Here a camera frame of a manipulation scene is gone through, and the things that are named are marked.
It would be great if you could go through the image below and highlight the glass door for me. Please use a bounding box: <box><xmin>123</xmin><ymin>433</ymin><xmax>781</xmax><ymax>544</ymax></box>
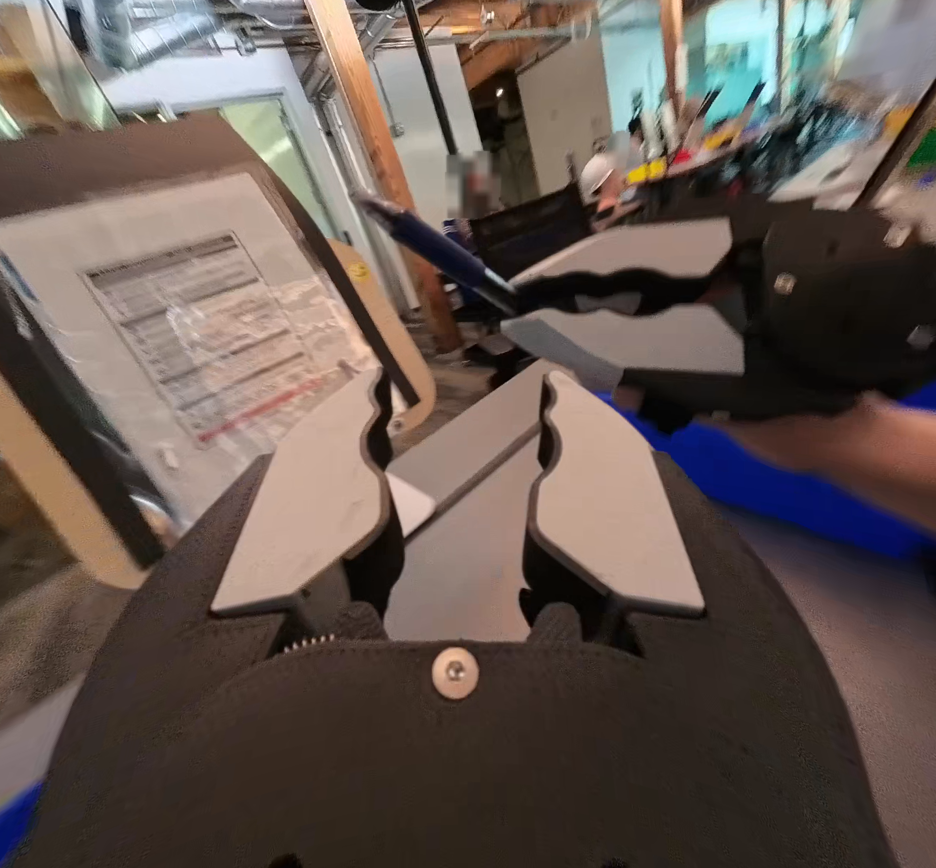
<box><xmin>219</xmin><ymin>96</ymin><xmax>345</xmax><ymax>240</ymax></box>

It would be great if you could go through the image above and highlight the white stand base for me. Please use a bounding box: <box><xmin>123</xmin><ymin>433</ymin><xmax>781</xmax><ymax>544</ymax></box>
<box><xmin>384</xmin><ymin>473</ymin><xmax>438</xmax><ymax>540</ymax></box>

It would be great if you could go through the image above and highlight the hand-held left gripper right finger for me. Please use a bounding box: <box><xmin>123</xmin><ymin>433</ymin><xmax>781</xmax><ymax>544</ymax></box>
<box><xmin>523</xmin><ymin>371</ymin><xmax>706</xmax><ymax>638</ymax></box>

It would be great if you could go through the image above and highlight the blue plastic bin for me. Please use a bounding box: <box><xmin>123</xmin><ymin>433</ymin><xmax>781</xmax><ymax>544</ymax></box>
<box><xmin>592</xmin><ymin>381</ymin><xmax>936</xmax><ymax>562</ymax></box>

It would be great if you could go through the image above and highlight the wooden post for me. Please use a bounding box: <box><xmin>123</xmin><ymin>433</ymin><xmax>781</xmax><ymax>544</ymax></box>
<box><xmin>278</xmin><ymin>0</ymin><xmax>462</xmax><ymax>353</ymax></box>

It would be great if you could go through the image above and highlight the person's right forearm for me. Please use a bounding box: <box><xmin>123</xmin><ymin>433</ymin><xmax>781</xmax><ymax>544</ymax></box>
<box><xmin>713</xmin><ymin>393</ymin><xmax>936</xmax><ymax>496</ymax></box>

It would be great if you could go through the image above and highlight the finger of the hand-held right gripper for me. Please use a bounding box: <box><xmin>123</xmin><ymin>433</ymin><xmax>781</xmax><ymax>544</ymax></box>
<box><xmin>501</xmin><ymin>301</ymin><xmax>747</xmax><ymax>390</ymax></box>
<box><xmin>505</xmin><ymin>217</ymin><xmax>734</xmax><ymax>298</ymax></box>

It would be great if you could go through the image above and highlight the blue pen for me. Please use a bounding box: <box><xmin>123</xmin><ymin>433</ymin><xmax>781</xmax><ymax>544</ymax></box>
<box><xmin>354</xmin><ymin>194</ymin><xmax>520</xmax><ymax>316</ymax></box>

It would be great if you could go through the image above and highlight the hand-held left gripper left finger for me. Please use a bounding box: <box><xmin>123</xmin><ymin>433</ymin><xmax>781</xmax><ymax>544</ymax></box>
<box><xmin>211</xmin><ymin>367</ymin><xmax>407</xmax><ymax>620</ymax></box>

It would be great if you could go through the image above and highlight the tan-backed display board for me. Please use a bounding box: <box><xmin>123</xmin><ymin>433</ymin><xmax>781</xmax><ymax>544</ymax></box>
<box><xmin>0</xmin><ymin>111</ymin><xmax>440</xmax><ymax>591</ymax></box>

